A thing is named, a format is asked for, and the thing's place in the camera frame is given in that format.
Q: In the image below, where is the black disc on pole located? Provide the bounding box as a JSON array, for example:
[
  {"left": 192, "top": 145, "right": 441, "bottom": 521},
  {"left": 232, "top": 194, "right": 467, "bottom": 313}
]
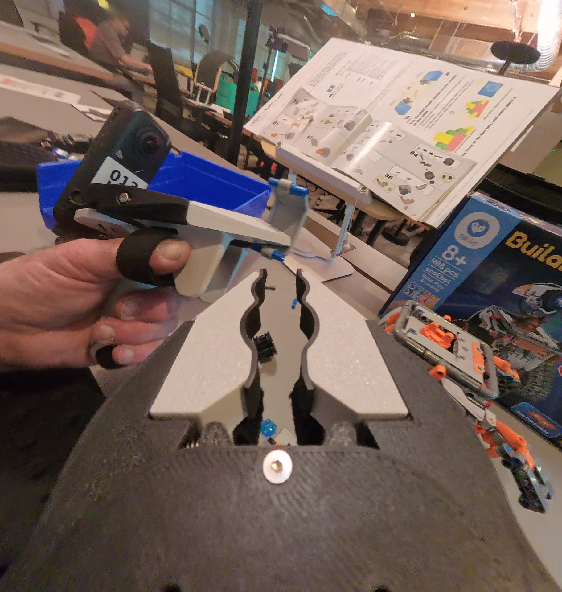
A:
[{"left": 490, "top": 40, "right": 541, "bottom": 77}]

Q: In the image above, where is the black pole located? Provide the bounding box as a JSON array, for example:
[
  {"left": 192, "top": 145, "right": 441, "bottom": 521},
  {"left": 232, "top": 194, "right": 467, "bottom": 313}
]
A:
[{"left": 227, "top": 0, "right": 264, "bottom": 166}]

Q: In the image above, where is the green bag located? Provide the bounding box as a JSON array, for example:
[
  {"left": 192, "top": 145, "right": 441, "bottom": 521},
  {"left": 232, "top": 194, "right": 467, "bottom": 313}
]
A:
[{"left": 215, "top": 72, "right": 261, "bottom": 117}]

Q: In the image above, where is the grey panel piece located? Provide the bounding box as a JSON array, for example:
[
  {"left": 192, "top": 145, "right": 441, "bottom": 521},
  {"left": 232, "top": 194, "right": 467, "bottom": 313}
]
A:
[{"left": 261, "top": 177, "right": 310, "bottom": 262}]

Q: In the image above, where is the book stand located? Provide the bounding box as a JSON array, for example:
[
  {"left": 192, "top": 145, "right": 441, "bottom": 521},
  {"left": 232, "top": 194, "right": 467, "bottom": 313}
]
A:
[{"left": 261, "top": 136, "right": 408, "bottom": 284}]

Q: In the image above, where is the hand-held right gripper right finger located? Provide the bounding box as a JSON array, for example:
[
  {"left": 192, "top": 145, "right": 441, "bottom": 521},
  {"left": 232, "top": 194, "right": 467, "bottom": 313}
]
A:
[{"left": 295, "top": 268, "right": 411, "bottom": 422}]

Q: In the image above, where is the person's left hand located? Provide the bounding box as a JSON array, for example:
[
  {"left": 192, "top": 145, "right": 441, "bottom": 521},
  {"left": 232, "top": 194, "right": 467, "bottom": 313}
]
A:
[{"left": 0, "top": 237, "right": 192, "bottom": 374}]

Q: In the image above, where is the black toy wheel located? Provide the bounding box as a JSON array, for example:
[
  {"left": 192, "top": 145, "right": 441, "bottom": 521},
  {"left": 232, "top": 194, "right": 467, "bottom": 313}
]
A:
[{"left": 252, "top": 330, "right": 279, "bottom": 363}]

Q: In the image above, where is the white instruction booklet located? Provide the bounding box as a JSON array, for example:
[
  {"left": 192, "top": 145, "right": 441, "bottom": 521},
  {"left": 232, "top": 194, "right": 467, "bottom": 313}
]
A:
[{"left": 242, "top": 37, "right": 562, "bottom": 228}]

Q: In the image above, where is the toy tracked robot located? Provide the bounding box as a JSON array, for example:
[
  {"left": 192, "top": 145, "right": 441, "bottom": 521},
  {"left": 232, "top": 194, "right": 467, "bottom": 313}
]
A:
[{"left": 379, "top": 300, "right": 555, "bottom": 514}]

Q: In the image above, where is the white paper sheet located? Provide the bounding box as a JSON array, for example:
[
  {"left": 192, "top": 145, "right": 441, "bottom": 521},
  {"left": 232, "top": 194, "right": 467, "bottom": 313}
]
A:
[{"left": 0, "top": 72, "right": 80, "bottom": 105}]

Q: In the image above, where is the blue parts bin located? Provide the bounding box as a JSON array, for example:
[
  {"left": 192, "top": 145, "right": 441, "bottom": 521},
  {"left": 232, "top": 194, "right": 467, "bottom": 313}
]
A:
[{"left": 36, "top": 150, "right": 272, "bottom": 232}]

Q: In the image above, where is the grey panel assembly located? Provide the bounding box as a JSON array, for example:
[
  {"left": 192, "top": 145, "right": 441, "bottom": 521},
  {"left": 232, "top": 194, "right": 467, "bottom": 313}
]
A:
[{"left": 260, "top": 417, "right": 296, "bottom": 448}]

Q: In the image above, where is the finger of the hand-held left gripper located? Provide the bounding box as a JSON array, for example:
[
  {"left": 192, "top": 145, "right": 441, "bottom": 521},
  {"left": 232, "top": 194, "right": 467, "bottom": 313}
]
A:
[
  {"left": 174, "top": 216, "right": 292, "bottom": 304},
  {"left": 187, "top": 203, "right": 292, "bottom": 240}
]

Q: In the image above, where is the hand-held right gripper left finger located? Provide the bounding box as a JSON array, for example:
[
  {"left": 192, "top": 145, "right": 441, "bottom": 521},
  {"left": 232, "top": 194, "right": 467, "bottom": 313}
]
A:
[{"left": 150, "top": 268, "right": 269, "bottom": 423}]

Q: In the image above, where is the blue robot kit box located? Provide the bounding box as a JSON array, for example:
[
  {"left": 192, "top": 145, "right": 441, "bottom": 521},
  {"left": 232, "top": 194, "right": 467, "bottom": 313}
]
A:
[{"left": 379, "top": 191, "right": 562, "bottom": 459}]

